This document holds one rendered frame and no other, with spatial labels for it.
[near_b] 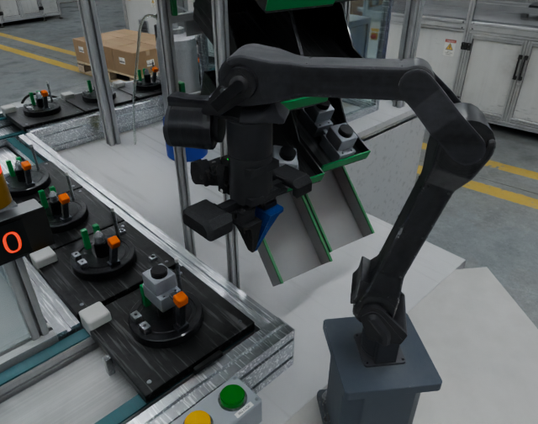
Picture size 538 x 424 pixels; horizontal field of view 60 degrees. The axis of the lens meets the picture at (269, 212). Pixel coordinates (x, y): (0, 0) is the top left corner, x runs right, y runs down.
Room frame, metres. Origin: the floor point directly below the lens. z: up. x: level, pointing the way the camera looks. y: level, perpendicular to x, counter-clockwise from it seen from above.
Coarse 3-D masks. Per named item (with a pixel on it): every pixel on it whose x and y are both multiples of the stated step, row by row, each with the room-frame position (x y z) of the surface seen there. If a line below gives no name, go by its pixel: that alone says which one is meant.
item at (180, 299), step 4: (172, 292) 0.62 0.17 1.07; (176, 292) 0.62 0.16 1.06; (180, 292) 0.61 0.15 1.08; (172, 296) 0.61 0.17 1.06; (176, 296) 0.60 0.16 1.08; (180, 296) 0.60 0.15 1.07; (184, 296) 0.60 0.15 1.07; (176, 300) 0.59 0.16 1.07; (180, 300) 0.59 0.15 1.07; (184, 300) 0.59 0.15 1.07; (176, 304) 0.59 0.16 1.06; (180, 304) 0.59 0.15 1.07; (184, 304) 0.59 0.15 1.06; (176, 308) 0.60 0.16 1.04; (180, 308) 0.59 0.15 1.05; (184, 308) 0.60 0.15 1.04; (176, 312) 0.60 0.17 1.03; (180, 312) 0.59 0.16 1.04; (184, 312) 0.60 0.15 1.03; (176, 316) 0.60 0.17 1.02; (180, 316) 0.60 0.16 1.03; (184, 316) 0.60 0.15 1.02; (176, 320) 0.60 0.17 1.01; (180, 320) 0.60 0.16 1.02; (184, 320) 0.60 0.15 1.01; (180, 324) 0.60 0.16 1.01
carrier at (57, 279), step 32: (96, 224) 0.87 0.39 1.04; (128, 224) 0.98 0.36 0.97; (32, 256) 0.82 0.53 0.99; (64, 256) 0.85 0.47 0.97; (96, 256) 0.82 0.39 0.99; (128, 256) 0.82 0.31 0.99; (160, 256) 0.85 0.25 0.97; (64, 288) 0.74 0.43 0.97; (96, 288) 0.74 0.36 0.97; (128, 288) 0.74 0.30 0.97
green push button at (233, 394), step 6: (234, 384) 0.50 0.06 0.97; (222, 390) 0.48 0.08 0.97; (228, 390) 0.48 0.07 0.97; (234, 390) 0.48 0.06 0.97; (240, 390) 0.48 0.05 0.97; (222, 396) 0.47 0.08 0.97; (228, 396) 0.47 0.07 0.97; (234, 396) 0.47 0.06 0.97; (240, 396) 0.47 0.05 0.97; (222, 402) 0.47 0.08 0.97; (228, 402) 0.46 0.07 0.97; (234, 402) 0.46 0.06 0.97; (240, 402) 0.47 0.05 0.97; (234, 408) 0.46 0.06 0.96
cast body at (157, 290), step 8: (160, 264) 0.67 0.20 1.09; (144, 272) 0.65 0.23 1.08; (152, 272) 0.64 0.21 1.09; (160, 272) 0.64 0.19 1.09; (168, 272) 0.65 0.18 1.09; (144, 280) 0.64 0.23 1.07; (152, 280) 0.63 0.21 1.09; (160, 280) 0.63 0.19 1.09; (168, 280) 0.63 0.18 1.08; (176, 280) 0.65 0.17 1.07; (144, 288) 0.65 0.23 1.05; (152, 288) 0.62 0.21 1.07; (160, 288) 0.62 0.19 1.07; (168, 288) 0.63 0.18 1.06; (176, 288) 0.64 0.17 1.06; (152, 296) 0.63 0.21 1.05; (160, 296) 0.62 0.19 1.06; (168, 296) 0.62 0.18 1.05; (160, 304) 0.61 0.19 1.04; (168, 304) 0.62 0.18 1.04
